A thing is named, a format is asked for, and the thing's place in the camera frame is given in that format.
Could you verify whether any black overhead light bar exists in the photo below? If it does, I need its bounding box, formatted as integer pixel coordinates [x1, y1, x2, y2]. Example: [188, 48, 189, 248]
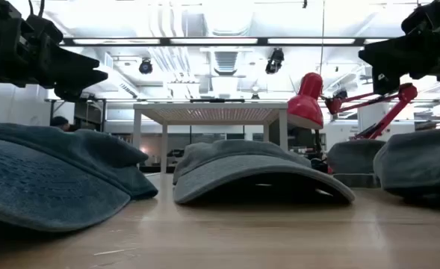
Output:
[60, 36, 391, 47]

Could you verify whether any grey cotton cap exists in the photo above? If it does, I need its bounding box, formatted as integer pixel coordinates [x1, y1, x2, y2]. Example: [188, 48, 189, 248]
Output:
[326, 139, 388, 188]
[372, 126, 440, 205]
[172, 139, 356, 205]

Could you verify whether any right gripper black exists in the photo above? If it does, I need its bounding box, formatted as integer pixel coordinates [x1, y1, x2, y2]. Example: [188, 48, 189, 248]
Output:
[358, 0, 440, 96]

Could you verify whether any white perforated metal shelf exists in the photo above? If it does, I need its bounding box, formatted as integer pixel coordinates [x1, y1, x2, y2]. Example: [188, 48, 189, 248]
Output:
[132, 101, 289, 179]

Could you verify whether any black background rack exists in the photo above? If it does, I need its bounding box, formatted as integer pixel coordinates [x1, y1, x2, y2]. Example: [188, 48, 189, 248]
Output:
[43, 97, 108, 132]

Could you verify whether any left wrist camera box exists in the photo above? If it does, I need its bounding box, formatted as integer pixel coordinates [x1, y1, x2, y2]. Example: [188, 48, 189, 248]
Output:
[25, 13, 64, 45]

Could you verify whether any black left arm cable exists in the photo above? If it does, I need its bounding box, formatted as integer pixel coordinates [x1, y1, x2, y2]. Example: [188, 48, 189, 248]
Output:
[27, 0, 46, 18]

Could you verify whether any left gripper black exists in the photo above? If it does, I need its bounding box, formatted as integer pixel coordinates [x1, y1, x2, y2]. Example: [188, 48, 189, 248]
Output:
[0, 0, 109, 102]

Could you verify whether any red desk lamp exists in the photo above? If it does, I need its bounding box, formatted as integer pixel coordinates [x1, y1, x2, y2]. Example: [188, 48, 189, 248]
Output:
[286, 72, 418, 141]

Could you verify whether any person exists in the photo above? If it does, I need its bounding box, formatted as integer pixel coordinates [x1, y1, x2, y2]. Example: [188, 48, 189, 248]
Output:
[49, 115, 71, 132]

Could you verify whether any black ceiling spotlight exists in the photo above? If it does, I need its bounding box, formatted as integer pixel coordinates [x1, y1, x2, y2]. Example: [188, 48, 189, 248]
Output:
[264, 47, 285, 75]
[138, 58, 154, 75]

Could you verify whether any blue denim cap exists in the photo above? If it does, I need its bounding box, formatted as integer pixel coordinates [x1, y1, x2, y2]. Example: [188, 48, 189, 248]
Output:
[0, 121, 159, 200]
[0, 134, 131, 233]

